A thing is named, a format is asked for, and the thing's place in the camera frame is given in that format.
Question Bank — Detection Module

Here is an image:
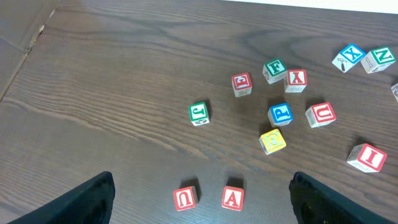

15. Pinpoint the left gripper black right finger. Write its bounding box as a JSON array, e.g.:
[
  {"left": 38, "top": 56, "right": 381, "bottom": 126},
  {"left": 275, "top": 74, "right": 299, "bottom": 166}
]
[{"left": 289, "top": 172, "right": 394, "bottom": 224}]

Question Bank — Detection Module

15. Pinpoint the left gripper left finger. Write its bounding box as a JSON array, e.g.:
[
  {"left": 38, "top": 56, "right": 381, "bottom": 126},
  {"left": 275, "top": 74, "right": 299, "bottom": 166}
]
[{"left": 9, "top": 171, "right": 116, "bottom": 224}]

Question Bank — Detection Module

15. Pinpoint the red I block centre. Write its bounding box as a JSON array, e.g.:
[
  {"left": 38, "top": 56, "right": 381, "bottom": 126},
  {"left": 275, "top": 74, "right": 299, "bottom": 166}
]
[{"left": 346, "top": 143, "right": 387, "bottom": 173}]

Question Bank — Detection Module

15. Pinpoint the yellow block left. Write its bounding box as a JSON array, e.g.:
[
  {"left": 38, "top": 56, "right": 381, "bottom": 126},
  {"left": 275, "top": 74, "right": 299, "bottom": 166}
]
[{"left": 259, "top": 129, "right": 287, "bottom": 155}]

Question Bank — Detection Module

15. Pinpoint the red A letter block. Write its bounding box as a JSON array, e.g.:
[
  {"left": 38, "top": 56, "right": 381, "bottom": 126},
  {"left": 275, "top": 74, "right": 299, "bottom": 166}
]
[{"left": 221, "top": 185, "right": 244, "bottom": 211}]

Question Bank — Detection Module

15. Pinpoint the red U block centre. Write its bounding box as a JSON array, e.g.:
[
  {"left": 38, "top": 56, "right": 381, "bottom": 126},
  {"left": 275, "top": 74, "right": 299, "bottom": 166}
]
[{"left": 305, "top": 102, "right": 336, "bottom": 128}]

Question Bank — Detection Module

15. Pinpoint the red u block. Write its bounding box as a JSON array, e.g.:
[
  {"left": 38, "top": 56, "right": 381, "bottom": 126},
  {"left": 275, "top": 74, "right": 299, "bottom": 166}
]
[
  {"left": 173, "top": 186, "right": 198, "bottom": 212},
  {"left": 305, "top": 102, "right": 336, "bottom": 128}
]

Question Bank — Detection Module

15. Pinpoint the blue P letter block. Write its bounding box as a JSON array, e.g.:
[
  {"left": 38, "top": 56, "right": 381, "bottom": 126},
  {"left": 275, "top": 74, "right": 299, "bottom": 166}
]
[{"left": 267, "top": 103, "right": 294, "bottom": 127}]

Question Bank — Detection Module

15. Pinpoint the red U block left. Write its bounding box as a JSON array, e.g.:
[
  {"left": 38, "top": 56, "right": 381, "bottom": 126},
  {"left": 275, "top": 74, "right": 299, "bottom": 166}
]
[{"left": 173, "top": 186, "right": 198, "bottom": 212}]

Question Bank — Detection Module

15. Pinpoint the red Y letter block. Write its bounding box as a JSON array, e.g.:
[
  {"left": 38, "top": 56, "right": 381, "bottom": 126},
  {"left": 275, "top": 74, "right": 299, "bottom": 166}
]
[{"left": 284, "top": 69, "right": 308, "bottom": 93}]

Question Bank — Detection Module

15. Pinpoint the green F letter block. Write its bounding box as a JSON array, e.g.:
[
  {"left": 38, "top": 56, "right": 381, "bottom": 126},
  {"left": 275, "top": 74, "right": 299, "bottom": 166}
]
[{"left": 262, "top": 58, "right": 287, "bottom": 84}]

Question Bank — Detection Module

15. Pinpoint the red G letter block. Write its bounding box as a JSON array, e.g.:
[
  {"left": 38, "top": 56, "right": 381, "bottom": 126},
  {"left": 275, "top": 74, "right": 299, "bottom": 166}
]
[{"left": 231, "top": 72, "right": 252, "bottom": 97}]

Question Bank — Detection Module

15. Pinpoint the green J letter block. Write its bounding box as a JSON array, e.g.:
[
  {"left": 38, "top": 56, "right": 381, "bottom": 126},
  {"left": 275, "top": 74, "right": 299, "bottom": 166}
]
[{"left": 188, "top": 102, "right": 210, "bottom": 126}]

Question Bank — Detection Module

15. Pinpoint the yellow C letter block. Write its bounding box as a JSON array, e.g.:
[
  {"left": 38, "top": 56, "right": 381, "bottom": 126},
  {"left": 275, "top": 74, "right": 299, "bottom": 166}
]
[{"left": 391, "top": 83, "right": 398, "bottom": 101}]

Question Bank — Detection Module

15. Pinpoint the blue X letter block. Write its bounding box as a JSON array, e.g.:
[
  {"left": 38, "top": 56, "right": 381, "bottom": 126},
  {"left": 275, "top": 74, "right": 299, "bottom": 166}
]
[{"left": 332, "top": 44, "right": 366, "bottom": 73}]

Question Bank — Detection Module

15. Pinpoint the green N letter block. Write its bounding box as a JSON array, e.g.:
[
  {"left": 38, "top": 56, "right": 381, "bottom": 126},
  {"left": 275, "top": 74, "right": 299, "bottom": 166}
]
[{"left": 361, "top": 47, "right": 397, "bottom": 73}]

